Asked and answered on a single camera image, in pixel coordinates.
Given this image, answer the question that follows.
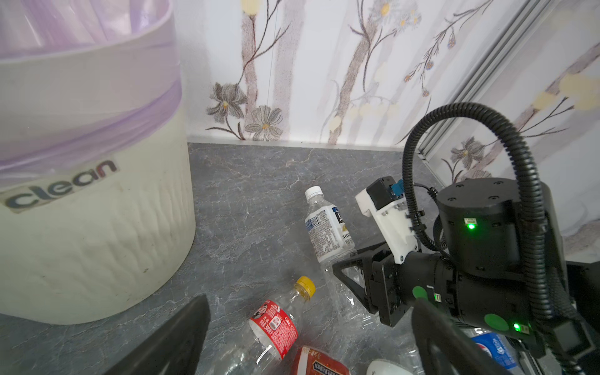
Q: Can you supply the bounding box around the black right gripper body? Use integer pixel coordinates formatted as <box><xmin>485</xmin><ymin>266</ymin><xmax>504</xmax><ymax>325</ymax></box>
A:
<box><xmin>364</xmin><ymin>243</ymin><xmax>441</xmax><ymax>328</ymax></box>

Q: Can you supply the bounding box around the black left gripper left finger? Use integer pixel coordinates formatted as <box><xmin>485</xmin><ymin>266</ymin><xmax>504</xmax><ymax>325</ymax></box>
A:
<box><xmin>106</xmin><ymin>295</ymin><xmax>211</xmax><ymax>374</ymax></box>

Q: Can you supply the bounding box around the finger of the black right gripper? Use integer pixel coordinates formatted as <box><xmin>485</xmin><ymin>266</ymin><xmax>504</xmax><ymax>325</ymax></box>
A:
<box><xmin>333</xmin><ymin>242</ymin><xmax>389</xmax><ymax>314</ymax></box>

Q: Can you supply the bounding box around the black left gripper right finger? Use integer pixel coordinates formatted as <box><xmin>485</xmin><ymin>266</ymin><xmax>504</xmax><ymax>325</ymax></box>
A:
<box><xmin>411</xmin><ymin>299</ymin><xmax>513</xmax><ymax>374</ymax></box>

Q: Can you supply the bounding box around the blue label Pepsi bottle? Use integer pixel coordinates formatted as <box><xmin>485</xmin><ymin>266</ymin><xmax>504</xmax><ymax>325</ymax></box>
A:
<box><xmin>467</xmin><ymin>328</ymin><xmax>517</xmax><ymax>371</ymax></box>

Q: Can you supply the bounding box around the small bottle yellow cap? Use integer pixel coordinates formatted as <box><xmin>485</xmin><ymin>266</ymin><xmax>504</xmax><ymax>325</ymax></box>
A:
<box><xmin>207</xmin><ymin>276</ymin><xmax>317</xmax><ymax>374</ymax></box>

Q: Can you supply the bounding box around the yellow tea bottle red label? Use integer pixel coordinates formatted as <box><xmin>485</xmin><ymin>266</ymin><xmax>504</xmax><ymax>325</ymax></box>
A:
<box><xmin>290</xmin><ymin>346</ymin><xmax>351</xmax><ymax>375</ymax></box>

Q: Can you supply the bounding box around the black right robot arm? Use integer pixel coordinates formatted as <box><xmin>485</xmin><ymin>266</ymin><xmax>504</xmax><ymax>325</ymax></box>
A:
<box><xmin>333</xmin><ymin>102</ymin><xmax>599</xmax><ymax>374</ymax></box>

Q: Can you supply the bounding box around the cream plastic trash bin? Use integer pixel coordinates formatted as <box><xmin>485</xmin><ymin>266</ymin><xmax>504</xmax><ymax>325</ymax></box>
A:
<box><xmin>1</xmin><ymin>90</ymin><xmax>195</xmax><ymax>324</ymax></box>

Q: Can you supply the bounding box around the purple plastic bin liner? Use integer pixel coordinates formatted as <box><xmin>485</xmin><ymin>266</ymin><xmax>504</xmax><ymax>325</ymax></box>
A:
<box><xmin>1</xmin><ymin>1</ymin><xmax>182</xmax><ymax>188</ymax></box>

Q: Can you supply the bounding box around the clear bottle white yellow label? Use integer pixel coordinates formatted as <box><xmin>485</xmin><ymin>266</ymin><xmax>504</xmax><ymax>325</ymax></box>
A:
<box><xmin>366</xmin><ymin>359</ymin><xmax>413</xmax><ymax>375</ymax></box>

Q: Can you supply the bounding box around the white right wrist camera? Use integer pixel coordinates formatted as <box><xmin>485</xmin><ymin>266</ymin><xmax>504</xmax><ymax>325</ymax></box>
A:
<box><xmin>356</xmin><ymin>176</ymin><xmax>419</xmax><ymax>265</ymax></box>

